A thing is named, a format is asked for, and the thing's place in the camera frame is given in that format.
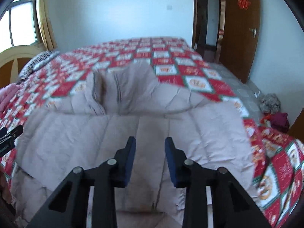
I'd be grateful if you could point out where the beige quilted down jacket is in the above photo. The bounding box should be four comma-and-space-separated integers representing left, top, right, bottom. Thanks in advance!
11, 64, 257, 227

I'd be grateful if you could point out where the maroon clothes pile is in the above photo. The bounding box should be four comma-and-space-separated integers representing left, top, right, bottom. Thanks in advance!
260, 112, 290, 133

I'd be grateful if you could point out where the pink folded quilt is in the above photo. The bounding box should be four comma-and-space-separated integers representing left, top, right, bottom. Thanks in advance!
0, 83, 20, 112

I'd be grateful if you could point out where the red patchwork bear bedspread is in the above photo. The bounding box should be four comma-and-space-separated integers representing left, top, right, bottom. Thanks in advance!
1, 37, 303, 227

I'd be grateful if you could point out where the cream wooden headboard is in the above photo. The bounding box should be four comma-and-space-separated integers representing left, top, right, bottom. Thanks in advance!
0, 45, 44, 88

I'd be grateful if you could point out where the striped grey pillow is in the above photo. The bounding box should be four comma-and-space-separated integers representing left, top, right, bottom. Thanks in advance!
17, 51, 60, 82

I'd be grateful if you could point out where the grey fluffy cloth pile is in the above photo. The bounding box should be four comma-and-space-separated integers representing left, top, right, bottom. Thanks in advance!
260, 93, 281, 114

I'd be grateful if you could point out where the yellow patterned curtain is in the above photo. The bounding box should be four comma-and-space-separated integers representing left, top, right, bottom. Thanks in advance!
36, 0, 57, 51

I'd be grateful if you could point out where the brown wooden door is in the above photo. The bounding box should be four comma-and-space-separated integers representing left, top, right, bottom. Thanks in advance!
219, 0, 260, 83

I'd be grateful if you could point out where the red paper door decoration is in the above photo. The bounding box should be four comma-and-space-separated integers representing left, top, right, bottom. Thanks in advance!
237, 0, 251, 10

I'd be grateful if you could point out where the window with frame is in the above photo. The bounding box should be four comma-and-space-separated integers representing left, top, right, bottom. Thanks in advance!
1, 0, 41, 51

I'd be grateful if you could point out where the dark brown door frame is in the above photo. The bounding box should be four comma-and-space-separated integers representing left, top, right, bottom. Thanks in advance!
192, 0, 226, 61

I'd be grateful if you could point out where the silver door handle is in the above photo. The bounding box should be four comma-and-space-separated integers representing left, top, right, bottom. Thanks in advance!
248, 28, 257, 38

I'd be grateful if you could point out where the white wall switch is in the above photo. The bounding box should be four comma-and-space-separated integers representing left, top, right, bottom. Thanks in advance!
166, 5, 173, 10

